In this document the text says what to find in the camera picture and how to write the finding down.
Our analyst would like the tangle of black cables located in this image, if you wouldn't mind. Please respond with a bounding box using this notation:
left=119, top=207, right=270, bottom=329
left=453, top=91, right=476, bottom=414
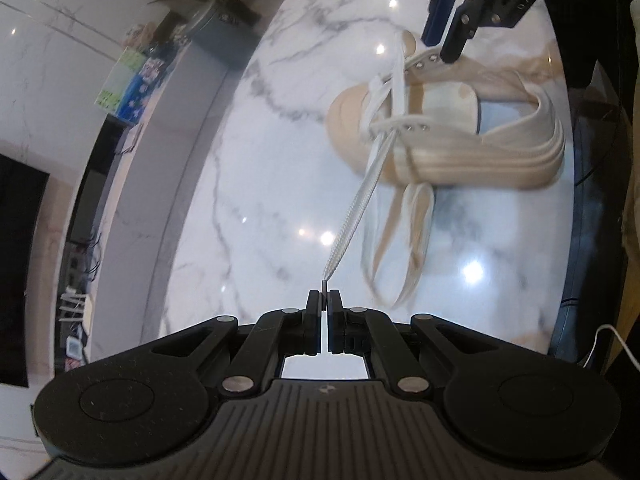
left=67, top=240, right=103, bottom=286

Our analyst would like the grey trash bin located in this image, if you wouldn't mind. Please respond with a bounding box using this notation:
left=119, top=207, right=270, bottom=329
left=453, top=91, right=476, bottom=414
left=191, top=2, right=261, bottom=70

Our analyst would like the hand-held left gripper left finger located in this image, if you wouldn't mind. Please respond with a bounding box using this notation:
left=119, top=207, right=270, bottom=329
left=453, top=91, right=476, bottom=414
left=142, top=290, right=327, bottom=396

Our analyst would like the white router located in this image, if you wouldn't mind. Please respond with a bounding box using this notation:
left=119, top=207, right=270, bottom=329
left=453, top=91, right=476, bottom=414
left=57, top=292, right=92, bottom=335

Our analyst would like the white cable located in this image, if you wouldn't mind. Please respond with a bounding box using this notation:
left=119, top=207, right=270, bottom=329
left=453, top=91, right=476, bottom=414
left=582, top=324, right=640, bottom=367

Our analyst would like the round decorative fan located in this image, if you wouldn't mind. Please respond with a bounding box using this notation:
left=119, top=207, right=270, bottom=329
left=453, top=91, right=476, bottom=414
left=122, top=24, right=156, bottom=53

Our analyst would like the black television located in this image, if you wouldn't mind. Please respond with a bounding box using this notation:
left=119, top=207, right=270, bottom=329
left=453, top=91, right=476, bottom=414
left=0, top=154, right=51, bottom=388

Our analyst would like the white shoelace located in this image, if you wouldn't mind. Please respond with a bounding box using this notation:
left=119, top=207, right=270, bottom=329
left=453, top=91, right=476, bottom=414
left=320, top=30, right=437, bottom=311

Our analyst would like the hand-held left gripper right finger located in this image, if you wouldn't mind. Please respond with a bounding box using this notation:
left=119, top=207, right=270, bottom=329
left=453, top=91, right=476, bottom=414
left=327, top=290, right=501, bottom=396

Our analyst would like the small photo frame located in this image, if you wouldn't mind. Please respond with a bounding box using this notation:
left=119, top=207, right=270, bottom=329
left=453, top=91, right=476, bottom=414
left=139, top=57, right=167, bottom=83

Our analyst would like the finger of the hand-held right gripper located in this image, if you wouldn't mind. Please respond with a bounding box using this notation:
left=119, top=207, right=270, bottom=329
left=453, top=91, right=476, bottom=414
left=412, top=0, right=457, bottom=46
left=440, top=0, right=546, bottom=64

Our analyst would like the beige canvas shoe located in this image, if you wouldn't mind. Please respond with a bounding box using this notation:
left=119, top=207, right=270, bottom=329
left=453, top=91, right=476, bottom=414
left=324, top=30, right=567, bottom=191

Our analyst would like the blue and green flower painting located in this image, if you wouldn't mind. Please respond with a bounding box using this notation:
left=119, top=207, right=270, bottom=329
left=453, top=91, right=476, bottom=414
left=94, top=46, right=151, bottom=123

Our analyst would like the marble TV console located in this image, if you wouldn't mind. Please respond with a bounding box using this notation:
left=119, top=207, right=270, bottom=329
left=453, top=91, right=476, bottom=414
left=60, top=25, right=273, bottom=376

